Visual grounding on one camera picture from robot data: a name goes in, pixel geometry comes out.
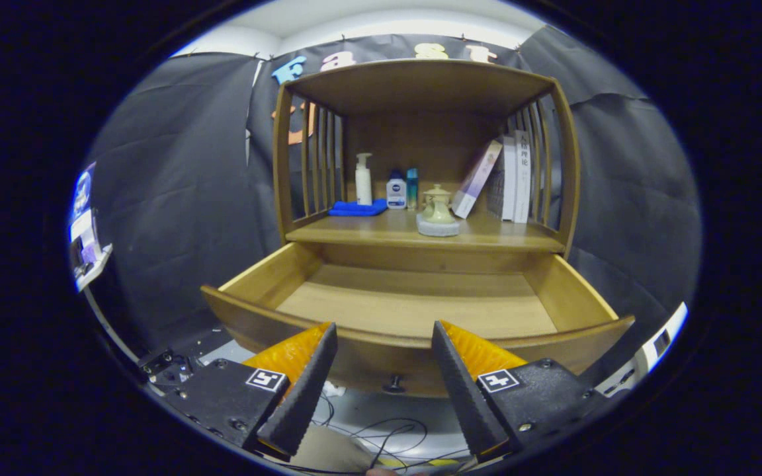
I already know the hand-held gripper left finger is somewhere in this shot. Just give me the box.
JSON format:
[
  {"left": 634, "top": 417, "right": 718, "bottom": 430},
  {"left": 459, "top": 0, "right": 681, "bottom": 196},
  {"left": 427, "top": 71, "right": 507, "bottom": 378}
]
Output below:
[{"left": 168, "top": 322, "right": 339, "bottom": 457}]

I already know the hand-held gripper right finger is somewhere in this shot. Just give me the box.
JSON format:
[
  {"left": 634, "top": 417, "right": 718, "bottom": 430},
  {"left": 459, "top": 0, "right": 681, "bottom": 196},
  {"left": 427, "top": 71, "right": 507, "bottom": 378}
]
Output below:
[{"left": 431, "top": 320, "right": 610, "bottom": 463}]

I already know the wooden drawer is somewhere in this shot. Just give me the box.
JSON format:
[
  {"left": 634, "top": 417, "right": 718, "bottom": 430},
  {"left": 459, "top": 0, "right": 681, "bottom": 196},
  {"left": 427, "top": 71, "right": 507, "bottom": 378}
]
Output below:
[{"left": 200, "top": 241, "right": 636, "bottom": 399}]

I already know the pale green handled round brush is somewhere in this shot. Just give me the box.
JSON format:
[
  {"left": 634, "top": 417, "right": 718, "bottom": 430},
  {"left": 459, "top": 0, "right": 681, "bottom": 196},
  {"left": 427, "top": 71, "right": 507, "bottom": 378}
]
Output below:
[{"left": 415, "top": 197, "right": 461, "bottom": 237}]

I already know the wooden countertop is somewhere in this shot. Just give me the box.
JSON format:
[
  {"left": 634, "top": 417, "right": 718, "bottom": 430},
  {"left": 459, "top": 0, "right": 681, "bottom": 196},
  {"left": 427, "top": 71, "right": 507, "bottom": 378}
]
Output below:
[{"left": 285, "top": 208, "right": 566, "bottom": 253}]

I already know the wooden cabinet with slatted shelf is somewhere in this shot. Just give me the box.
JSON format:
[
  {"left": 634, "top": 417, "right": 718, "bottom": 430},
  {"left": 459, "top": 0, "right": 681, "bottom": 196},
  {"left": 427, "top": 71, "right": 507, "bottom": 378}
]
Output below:
[{"left": 272, "top": 58, "right": 581, "bottom": 260}]

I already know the black metal device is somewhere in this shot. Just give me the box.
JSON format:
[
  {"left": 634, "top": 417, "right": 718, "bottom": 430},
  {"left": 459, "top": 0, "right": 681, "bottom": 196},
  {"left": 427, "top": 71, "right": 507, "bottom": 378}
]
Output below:
[{"left": 140, "top": 327, "right": 236, "bottom": 391}]

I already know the blue folded cloth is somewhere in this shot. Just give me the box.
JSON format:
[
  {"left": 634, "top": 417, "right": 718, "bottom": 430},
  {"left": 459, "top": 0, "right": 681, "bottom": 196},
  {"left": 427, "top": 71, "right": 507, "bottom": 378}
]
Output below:
[{"left": 327, "top": 199, "right": 389, "bottom": 217}]

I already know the dark patterned book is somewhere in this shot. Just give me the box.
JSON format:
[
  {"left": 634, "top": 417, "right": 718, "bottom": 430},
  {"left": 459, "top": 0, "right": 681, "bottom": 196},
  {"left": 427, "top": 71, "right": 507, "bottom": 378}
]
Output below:
[{"left": 487, "top": 155, "right": 506, "bottom": 219}]

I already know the white bottle with blue cap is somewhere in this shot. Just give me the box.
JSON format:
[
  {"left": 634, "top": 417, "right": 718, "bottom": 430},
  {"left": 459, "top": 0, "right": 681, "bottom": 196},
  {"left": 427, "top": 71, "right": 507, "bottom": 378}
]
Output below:
[{"left": 386, "top": 170, "right": 408, "bottom": 210}]

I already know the purple and white book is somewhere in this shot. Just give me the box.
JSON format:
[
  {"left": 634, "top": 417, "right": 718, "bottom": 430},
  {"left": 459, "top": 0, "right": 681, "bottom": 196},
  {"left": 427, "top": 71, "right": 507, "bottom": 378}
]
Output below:
[{"left": 451, "top": 139, "right": 504, "bottom": 219}]

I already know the white pump bottle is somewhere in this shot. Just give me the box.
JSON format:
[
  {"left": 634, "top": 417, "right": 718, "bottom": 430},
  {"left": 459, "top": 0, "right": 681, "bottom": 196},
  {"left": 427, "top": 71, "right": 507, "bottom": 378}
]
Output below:
[{"left": 355, "top": 153, "right": 374, "bottom": 206}]

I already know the white book with black characters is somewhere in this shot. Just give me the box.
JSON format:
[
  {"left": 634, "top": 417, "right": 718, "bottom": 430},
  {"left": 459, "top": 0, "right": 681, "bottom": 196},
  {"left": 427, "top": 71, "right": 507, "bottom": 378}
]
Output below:
[{"left": 513, "top": 130, "right": 532, "bottom": 224}]

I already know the white panel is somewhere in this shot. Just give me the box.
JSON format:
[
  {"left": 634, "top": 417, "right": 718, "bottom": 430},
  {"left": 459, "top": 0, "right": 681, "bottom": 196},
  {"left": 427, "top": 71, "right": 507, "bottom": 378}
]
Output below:
[{"left": 596, "top": 302, "right": 689, "bottom": 397}]

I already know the plain white book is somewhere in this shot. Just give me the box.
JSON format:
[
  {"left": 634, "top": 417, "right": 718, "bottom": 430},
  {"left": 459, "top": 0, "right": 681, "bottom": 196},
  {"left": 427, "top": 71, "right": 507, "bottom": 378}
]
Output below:
[{"left": 501, "top": 136, "right": 518, "bottom": 221}]

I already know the tangle of floor cables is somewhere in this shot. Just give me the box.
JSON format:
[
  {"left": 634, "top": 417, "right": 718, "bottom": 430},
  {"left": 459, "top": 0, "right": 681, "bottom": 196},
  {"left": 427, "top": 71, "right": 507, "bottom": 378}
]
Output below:
[{"left": 308, "top": 390, "right": 481, "bottom": 471}]

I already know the wall poster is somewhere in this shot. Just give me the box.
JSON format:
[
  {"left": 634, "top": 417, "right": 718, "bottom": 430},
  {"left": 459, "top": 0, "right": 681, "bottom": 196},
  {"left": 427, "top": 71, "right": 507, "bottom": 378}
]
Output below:
[{"left": 67, "top": 161, "right": 114, "bottom": 293}]

